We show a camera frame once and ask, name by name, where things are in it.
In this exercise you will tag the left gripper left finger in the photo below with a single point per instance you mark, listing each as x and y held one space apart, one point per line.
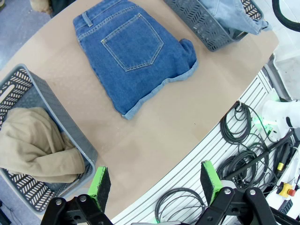
99 187

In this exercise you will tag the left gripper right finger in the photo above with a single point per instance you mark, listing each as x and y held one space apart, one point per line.
211 180

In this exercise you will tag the tan top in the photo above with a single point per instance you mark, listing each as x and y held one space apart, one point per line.
35 140

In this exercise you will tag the dark blue denim shorts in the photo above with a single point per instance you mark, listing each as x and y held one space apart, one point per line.
131 54

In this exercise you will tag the light blue denim shorts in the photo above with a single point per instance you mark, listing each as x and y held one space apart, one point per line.
232 14

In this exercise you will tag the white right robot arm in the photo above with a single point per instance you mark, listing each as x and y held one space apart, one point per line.
281 114

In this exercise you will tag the black flat bar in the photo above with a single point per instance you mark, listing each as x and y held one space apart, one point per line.
260 155

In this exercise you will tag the grey perforated plastic basket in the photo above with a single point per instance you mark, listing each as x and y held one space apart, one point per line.
63 122
199 23

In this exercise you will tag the yellow emergency stop button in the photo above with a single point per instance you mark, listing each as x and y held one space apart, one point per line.
287 188

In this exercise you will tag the white plastic bin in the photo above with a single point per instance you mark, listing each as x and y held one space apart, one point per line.
286 68

